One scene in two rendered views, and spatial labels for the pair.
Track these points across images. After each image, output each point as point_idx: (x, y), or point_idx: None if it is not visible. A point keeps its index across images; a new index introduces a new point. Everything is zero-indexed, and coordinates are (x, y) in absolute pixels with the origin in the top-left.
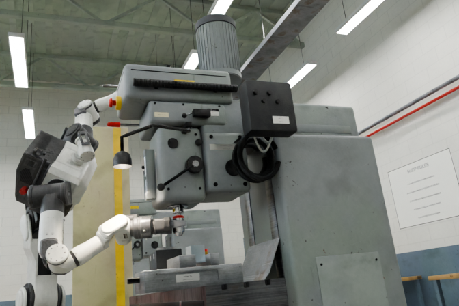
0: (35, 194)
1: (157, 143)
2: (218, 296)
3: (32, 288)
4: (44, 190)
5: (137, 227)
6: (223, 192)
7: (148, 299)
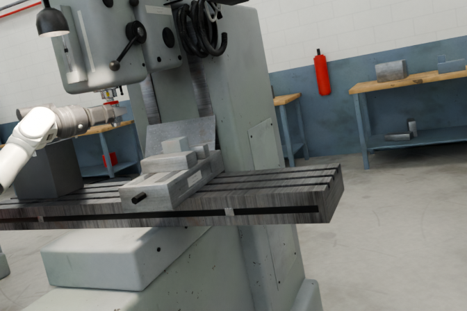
0: None
1: None
2: (329, 197)
3: None
4: None
5: (71, 122)
6: (162, 68)
7: (83, 210)
